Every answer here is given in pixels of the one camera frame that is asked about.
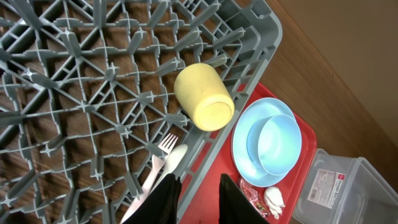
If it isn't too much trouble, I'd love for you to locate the grey dishwasher rack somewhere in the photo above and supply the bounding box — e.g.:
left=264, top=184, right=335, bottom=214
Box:
left=1, top=0, right=282, bottom=223

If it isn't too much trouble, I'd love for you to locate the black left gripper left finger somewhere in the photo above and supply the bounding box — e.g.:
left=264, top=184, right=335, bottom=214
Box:
left=123, top=174, right=182, bottom=224

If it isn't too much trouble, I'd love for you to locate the clear plastic bin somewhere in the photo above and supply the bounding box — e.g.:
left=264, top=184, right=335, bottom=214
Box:
left=293, top=149, right=397, bottom=224

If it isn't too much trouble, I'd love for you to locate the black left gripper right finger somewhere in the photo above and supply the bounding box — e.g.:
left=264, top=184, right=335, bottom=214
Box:
left=219, top=174, right=269, bottom=224

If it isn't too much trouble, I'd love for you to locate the white plastic fork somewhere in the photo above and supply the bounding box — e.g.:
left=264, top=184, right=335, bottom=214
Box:
left=121, top=133, right=178, bottom=223

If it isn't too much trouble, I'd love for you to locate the red plastic tray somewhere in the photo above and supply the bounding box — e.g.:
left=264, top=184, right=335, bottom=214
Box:
left=181, top=83, right=317, bottom=224

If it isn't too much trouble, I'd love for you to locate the yellow plastic cup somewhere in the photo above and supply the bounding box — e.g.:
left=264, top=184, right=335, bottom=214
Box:
left=174, top=63, right=234, bottom=131

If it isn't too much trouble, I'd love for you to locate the crumpled white tissue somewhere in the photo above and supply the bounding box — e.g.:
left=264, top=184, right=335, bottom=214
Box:
left=264, top=186, right=285, bottom=219

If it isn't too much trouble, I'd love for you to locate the light blue plate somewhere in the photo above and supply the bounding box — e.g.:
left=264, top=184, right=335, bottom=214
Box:
left=231, top=97, right=298, bottom=187

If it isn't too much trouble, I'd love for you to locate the light blue bowl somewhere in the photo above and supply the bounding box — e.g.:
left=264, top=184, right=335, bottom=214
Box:
left=247, top=114, right=302, bottom=175

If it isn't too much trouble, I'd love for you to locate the red snack wrapper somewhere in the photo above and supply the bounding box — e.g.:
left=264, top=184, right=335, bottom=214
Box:
left=238, top=177, right=270, bottom=218

